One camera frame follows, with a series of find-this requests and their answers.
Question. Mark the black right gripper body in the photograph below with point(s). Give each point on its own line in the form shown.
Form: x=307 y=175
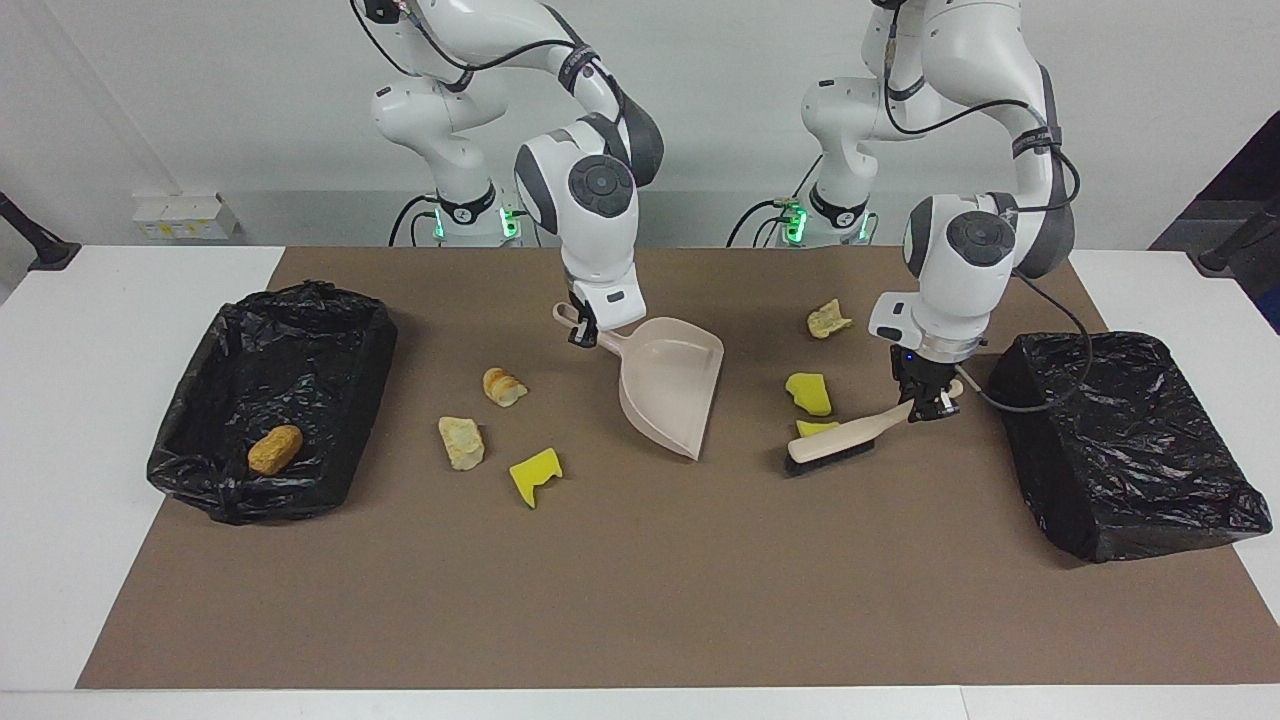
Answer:
x=583 y=314

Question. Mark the white wall socket box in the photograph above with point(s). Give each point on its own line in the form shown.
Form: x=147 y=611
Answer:
x=185 y=215

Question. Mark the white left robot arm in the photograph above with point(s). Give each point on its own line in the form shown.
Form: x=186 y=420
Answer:
x=970 y=250

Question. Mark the black bag lined bin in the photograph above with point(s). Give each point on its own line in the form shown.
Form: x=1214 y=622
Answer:
x=1130 y=440
x=300 y=380

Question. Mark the beige plastic dustpan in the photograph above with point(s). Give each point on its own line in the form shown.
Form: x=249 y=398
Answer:
x=670 y=390

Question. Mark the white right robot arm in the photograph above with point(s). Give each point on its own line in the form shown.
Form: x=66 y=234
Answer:
x=590 y=200

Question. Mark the striped orange croissant piece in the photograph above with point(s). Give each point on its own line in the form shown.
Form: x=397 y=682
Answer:
x=502 y=387

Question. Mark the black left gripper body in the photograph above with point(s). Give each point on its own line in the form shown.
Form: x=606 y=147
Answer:
x=925 y=368

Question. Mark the small yellow sponge piece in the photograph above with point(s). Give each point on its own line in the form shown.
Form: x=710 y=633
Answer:
x=815 y=428

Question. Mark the beige hand brush black bristles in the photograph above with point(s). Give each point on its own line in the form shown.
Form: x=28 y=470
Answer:
x=840 y=443

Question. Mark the notched yellow sponge piece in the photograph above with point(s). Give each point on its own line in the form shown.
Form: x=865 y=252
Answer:
x=533 y=475

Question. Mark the square yellow sponge piece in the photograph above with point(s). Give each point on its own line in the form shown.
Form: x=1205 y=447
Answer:
x=808 y=393

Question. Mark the pale bread chunk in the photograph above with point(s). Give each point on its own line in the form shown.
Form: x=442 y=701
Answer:
x=461 y=443

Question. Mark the brown paper table mat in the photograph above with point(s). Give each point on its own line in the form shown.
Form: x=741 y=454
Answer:
x=640 y=600

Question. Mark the brown bread roll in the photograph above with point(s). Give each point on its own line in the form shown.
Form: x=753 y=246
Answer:
x=275 y=450

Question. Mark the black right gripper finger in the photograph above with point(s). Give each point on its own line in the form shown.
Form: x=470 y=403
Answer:
x=585 y=337

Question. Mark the pale bread piece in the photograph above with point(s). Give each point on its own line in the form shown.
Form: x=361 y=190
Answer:
x=826 y=320

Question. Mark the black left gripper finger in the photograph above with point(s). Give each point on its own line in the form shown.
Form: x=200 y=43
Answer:
x=948 y=403
x=908 y=400

